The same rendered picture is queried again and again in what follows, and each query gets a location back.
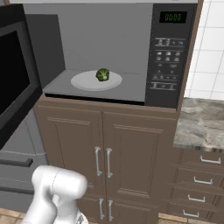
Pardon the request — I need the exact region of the brown tall cupboard door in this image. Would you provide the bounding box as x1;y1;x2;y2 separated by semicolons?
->
101;111;179;203
35;102;105;200

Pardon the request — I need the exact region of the green broccoli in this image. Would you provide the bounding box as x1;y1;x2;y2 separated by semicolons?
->
95;67;111;82

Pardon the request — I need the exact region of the grey steel appliance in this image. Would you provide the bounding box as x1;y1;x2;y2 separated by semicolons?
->
0;109;49;214

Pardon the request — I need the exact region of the black microwave oven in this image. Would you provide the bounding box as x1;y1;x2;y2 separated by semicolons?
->
23;3;200;109

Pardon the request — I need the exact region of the brown drawer front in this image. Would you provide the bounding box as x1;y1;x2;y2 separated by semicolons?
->
170;185;221;207
179;148;224;171
165;203;217;223
174;167;224;188

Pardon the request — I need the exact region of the brown low cupboard door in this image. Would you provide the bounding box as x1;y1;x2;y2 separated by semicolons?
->
106;198;160;224
76;194;108;224

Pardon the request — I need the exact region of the silver drawer handle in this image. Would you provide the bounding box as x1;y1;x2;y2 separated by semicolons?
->
186;193;207;204
199;155;222;165
192;175;214;186
182;208;201;219

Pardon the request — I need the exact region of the silver cupboard handle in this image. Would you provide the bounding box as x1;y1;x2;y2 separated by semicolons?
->
107;199;115;222
105;147;114;179
94;145;103;178
98;198;106;221

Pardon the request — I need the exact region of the white round plate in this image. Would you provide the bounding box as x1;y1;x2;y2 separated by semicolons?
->
70;69;123;92

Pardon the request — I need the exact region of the dark grey appliance handle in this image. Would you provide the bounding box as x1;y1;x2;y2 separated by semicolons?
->
0;157;34;168

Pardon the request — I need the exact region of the brown tall cabinet frame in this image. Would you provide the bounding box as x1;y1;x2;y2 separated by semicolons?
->
32;0;205;224

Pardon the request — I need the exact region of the black microwave door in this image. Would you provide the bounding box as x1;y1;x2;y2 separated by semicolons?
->
0;3;45;151

